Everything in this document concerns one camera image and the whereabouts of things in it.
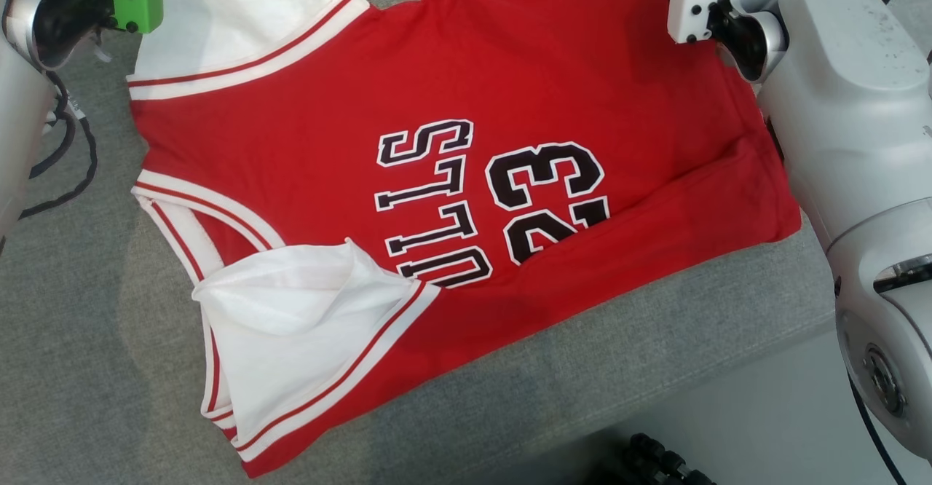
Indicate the red basketball jersey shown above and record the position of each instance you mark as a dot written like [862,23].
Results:
[328,143]

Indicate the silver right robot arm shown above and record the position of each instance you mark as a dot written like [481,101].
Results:
[837,70]

